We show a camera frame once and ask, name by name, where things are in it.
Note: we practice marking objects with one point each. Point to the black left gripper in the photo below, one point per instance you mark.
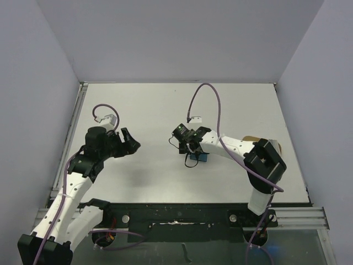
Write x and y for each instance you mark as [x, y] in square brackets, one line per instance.
[128, 147]

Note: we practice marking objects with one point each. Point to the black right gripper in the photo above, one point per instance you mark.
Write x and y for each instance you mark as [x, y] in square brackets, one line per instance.
[190, 142]

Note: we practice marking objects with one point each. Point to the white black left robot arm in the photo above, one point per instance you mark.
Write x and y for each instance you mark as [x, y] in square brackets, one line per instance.
[57, 235]

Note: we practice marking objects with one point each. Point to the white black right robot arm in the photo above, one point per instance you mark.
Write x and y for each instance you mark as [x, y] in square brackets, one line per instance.
[263, 164]

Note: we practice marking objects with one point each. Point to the stack of credit cards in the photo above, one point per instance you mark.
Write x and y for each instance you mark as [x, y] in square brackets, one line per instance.
[275, 145]

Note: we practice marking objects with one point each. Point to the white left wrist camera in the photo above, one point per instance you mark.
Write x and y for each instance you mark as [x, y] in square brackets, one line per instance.
[108, 121]

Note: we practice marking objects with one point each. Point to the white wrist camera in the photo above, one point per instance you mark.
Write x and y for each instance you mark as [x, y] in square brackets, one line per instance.
[195, 120]
[108, 121]

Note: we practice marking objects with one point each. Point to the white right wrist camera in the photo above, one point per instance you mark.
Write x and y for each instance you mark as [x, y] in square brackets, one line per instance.
[195, 120]

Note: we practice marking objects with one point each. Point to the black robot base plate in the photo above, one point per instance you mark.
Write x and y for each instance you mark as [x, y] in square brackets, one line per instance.
[185, 222]

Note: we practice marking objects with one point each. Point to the aluminium left side rail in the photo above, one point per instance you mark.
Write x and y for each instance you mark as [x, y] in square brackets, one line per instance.
[69, 137]

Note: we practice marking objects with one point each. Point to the aluminium rail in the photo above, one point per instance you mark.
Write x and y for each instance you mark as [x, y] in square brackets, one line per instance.
[69, 137]
[305, 218]

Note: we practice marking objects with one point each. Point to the aluminium front rail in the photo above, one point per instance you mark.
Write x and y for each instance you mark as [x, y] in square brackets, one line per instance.
[305, 218]

